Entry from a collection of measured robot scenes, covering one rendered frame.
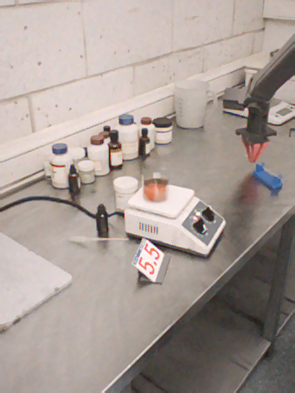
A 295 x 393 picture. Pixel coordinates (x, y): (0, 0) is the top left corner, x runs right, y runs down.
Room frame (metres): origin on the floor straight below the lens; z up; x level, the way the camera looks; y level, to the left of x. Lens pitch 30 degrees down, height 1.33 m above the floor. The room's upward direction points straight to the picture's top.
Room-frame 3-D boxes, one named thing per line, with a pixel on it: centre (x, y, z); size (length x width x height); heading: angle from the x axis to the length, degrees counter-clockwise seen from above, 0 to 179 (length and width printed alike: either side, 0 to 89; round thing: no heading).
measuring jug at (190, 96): (1.55, -0.17, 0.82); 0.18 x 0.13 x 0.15; 50
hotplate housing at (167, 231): (0.84, -0.05, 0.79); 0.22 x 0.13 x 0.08; 64
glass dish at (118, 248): (0.77, 0.06, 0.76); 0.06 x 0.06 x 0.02
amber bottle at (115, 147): (1.20, 0.10, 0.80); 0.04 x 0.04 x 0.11
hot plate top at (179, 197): (0.86, -0.03, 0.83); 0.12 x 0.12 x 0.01; 64
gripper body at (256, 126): (1.18, -0.31, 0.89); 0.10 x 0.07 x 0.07; 112
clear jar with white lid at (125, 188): (0.94, 0.05, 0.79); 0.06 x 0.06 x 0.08
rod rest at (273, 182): (1.10, -0.34, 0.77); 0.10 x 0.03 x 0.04; 22
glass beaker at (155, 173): (0.85, -0.02, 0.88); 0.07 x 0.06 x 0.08; 36
